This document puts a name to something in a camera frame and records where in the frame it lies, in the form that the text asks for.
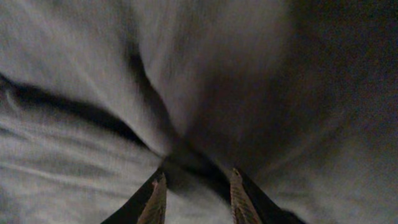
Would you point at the black garment in pile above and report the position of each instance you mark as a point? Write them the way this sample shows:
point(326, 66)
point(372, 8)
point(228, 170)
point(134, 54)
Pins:
point(97, 95)

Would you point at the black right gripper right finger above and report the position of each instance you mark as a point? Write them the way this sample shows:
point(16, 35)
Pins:
point(250, 205)

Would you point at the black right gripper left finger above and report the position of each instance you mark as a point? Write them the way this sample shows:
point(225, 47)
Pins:
point(146, 206)

